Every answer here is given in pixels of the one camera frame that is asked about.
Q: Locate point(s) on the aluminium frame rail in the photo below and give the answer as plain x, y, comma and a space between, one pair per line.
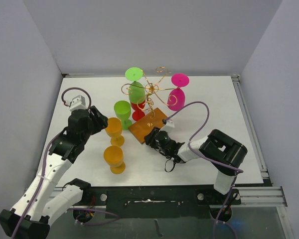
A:
213, 102

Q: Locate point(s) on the green wine glass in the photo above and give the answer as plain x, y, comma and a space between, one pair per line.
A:
122, 110
136, 91

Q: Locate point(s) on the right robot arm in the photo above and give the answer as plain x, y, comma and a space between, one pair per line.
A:
224, 152

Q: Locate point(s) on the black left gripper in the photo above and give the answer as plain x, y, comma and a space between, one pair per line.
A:
100, 120

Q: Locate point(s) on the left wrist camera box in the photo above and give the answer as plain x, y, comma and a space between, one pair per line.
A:
78, 103

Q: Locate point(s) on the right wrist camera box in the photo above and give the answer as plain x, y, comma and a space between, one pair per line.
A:
168, 125

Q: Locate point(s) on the orange wine glass near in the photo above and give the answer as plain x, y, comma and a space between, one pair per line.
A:
114, 157

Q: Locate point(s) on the orange wine glass far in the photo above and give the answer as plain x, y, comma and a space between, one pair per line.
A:
114, 131

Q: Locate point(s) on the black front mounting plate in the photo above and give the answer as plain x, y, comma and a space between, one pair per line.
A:
158, 202

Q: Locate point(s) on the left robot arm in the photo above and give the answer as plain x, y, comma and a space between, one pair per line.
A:
34, 213

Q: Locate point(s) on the red wine glass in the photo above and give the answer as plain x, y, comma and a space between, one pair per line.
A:
138, 113

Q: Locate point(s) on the orange wine glass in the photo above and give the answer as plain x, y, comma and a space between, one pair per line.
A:
114, 157
114, 131

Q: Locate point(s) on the pink wine glass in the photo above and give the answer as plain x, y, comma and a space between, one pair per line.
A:
176, 98

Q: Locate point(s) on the gold wire glass rack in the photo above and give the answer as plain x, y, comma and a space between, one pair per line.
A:
151, 89

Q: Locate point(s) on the wooden rack base board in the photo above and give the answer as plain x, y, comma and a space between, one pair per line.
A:
145, 125

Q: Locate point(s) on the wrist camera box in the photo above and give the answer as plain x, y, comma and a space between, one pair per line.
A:
168, 125
78, 103

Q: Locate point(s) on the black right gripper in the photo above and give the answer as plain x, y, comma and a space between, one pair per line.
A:
151, 139

